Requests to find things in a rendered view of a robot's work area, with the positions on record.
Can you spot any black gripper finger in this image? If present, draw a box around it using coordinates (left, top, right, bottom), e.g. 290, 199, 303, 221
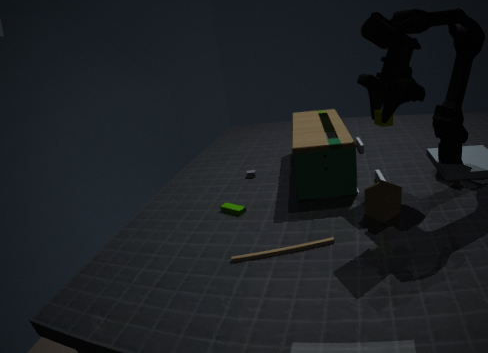
366, 86, 385, 120
381, 89, 410, 123

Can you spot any brown long thin bar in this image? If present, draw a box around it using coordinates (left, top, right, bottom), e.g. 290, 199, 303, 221
231, 237, 335, 262

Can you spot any small green block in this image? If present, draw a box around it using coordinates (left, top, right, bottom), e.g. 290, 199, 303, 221
220, 203, 247, 216

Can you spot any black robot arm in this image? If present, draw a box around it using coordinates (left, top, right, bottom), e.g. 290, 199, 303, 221
361, 8, 485, 164

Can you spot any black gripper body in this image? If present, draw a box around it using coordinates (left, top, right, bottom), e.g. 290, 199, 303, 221
357, 53, 425, 102

